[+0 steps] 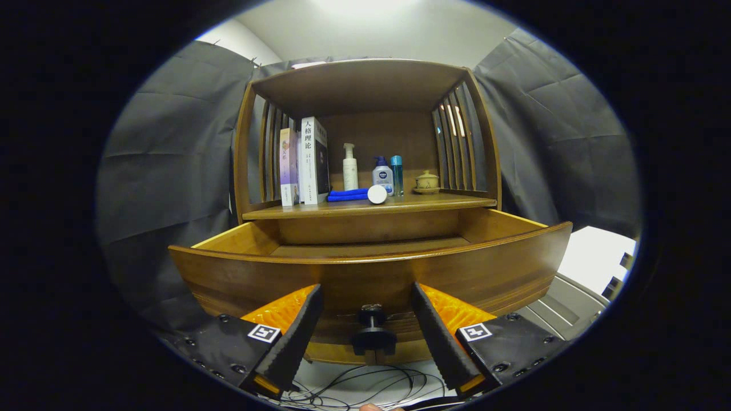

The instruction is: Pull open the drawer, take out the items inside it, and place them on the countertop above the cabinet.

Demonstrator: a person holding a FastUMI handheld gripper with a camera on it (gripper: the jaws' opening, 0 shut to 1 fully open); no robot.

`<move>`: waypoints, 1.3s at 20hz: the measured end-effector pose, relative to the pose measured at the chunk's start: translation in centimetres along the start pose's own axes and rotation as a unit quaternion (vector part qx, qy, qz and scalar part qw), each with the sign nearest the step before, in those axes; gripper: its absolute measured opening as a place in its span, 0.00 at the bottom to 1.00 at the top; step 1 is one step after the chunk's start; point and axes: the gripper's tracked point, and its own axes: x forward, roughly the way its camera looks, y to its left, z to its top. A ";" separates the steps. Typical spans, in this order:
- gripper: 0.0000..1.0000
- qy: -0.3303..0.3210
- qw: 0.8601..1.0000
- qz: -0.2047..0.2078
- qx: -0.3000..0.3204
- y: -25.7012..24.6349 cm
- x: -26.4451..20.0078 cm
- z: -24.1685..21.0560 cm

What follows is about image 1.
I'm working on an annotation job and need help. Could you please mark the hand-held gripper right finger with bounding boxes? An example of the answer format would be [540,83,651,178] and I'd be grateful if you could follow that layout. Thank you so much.
[411,282,572,400]

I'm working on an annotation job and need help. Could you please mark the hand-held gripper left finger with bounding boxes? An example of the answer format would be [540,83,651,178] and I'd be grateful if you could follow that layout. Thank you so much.
[163,284,324,400]

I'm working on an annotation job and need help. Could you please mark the black drawer knob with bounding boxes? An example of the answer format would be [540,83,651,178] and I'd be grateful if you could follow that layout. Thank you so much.
[350,304,397,357]

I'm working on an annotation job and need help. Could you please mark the brown wooden drawer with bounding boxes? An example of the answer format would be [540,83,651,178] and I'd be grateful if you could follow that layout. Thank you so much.
[168,207,573,366]

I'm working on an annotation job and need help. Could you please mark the wooden countertop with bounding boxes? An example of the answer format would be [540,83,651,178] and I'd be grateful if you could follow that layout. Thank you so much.
[242,191,497,221]

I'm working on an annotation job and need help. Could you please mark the grey ribbed panel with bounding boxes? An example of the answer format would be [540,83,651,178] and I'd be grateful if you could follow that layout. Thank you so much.
[514,273,609,341]

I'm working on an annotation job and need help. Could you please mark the blue folded cloth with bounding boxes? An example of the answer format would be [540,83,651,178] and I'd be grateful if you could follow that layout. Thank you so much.
[327,188,372,203]

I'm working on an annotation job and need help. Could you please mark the yellow lidded teacup with saucer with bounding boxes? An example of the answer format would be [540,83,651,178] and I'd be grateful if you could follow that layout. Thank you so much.
[412,170,441,195]

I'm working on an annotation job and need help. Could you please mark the purple book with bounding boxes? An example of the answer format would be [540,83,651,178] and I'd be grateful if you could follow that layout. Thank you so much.
[279,128,300,207]

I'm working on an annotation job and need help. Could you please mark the white book with portrait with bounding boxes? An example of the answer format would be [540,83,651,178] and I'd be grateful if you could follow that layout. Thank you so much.
[299,116,331,206]

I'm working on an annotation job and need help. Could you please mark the white bottle with blue pump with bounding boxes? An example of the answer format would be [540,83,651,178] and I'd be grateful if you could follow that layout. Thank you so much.
[372,156,395,196]

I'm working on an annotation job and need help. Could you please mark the white board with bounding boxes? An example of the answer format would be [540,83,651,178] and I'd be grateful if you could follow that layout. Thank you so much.
[557,226,636,296]

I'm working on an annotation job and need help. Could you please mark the black backdrop cloth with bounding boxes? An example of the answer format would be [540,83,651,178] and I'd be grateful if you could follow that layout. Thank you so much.
[94,27,643,337]

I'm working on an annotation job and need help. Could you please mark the black cables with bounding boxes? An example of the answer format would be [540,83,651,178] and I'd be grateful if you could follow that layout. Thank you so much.
[274,364,457,410]

